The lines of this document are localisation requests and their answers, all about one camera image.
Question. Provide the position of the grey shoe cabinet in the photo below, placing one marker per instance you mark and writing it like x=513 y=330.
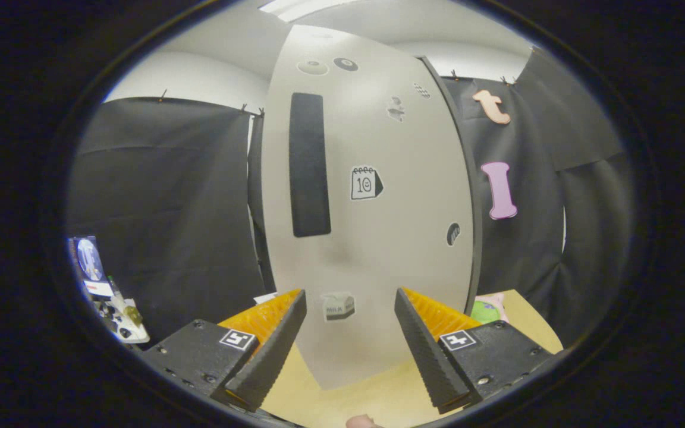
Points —
x=478 y=238

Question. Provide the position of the pink and green plush toy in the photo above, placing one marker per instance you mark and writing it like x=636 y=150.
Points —
x=488 y=309

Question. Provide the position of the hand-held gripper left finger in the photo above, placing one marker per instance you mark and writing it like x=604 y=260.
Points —
x=271 y=351

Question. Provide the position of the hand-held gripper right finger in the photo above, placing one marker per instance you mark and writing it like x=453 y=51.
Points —
x=426 y=351

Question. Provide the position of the black backdrop cloth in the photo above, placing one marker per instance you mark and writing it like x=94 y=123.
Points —
x=170 y=196

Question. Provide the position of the large ceiling light panel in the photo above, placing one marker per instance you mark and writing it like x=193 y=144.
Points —
x=301 y=7

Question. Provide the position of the white cluttered table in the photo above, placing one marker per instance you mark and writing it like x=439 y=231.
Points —
x=122 y=321

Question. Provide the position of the grey shoe cabinet door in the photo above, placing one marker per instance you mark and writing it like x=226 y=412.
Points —
x=378 y=249

